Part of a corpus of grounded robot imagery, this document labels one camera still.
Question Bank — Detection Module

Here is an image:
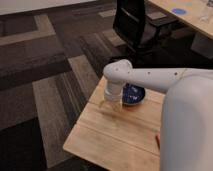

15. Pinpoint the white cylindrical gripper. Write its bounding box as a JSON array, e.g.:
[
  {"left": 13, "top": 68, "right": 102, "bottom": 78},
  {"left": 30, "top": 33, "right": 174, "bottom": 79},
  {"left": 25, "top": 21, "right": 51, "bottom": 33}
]
[{"left": 99, "top": 83, "right": 123, "bottom": 111}]

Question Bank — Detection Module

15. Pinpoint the dark blue ceramic bowl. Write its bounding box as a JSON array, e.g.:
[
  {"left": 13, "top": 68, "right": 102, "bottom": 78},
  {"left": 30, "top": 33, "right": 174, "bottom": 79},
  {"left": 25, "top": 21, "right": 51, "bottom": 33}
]
[{"left": 122, "top": 84, "right": 146, "bottom": 105}]

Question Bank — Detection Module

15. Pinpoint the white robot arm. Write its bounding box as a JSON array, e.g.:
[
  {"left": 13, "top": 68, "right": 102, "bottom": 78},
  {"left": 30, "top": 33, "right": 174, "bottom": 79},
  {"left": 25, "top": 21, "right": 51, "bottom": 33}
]
[{"left": 103, "top": 60, "right": 213, "bottom": 171}]

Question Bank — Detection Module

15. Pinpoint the small red object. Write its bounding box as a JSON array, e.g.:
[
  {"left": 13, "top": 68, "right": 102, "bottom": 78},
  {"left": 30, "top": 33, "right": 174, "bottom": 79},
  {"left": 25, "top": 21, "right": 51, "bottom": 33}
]
[{"left": 155, "top": 134, "right": 160, "bottom": 149}]

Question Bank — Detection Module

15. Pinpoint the black office chair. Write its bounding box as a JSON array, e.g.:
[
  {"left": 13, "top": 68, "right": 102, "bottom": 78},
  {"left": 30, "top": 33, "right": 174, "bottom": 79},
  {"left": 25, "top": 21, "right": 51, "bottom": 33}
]
[{"left": 112, "top": 0, "right": 178, "bottom": 54}]

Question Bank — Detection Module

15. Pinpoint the blue round coaster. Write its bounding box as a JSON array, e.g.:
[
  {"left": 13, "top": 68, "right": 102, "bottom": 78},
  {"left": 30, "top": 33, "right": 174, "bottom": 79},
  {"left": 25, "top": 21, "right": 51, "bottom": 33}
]
[{"left": 172, "top": 8, "right": 187, "bottom": 15}]

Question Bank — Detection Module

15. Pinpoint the light wooden background desk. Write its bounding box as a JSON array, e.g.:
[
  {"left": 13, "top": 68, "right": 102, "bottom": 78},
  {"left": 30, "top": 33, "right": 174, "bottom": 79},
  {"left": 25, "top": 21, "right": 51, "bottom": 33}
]
[{"left": 148, "top": 0, "right": 213, "bottom": 39}]

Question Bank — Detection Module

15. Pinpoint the clear drinking glass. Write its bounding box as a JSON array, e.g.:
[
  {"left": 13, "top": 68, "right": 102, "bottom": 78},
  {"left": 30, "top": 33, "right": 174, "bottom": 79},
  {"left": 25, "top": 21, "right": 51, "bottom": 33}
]
[{"left": 200, "top": 0, "right": 213, "bottom": 22}]

